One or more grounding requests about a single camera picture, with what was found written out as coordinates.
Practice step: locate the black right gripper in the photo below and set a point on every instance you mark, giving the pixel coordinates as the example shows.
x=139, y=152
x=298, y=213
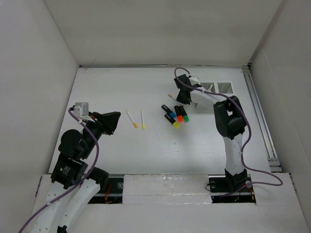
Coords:
x=179, y=98

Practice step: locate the black highlighter green cap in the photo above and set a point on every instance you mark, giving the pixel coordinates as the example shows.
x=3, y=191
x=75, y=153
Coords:
x=184, y=114

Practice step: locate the aluminium rail right side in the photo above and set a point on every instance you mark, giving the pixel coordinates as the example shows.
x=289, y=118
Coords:
x=272, y=158

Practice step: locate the black highlighter yellow cap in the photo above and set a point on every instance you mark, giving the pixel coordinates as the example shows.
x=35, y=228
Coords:
x=172, y=121

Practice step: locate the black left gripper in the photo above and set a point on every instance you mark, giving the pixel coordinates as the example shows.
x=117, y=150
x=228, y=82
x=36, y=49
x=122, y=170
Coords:
x=107, y=122

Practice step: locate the black highlighter orange cap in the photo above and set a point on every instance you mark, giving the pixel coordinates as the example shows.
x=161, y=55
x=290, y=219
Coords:
x=178, y=113

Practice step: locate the white foam block front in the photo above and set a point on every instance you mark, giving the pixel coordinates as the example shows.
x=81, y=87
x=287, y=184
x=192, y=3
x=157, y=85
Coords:
x=166, y=189

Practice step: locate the white pen orange cap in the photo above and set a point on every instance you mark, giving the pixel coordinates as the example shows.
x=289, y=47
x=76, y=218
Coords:
x=131, y=119

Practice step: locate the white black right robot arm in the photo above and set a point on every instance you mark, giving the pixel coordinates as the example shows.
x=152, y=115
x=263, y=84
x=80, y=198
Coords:
x=230, y=124

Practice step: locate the black highlighter blue cap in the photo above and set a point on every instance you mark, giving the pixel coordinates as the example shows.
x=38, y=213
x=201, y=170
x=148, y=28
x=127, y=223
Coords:
x=168, y=111

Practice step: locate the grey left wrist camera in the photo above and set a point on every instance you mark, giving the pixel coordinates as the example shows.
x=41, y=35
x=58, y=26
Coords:
x=80, y=109

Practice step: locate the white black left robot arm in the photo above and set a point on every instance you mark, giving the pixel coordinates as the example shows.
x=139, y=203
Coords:
x=73, y=182

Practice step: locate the white mesh desk organizer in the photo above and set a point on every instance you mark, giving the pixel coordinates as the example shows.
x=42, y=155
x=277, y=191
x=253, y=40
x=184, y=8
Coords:
x=219, y=87

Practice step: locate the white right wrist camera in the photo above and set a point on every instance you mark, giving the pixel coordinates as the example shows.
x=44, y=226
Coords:
x=194, y=80

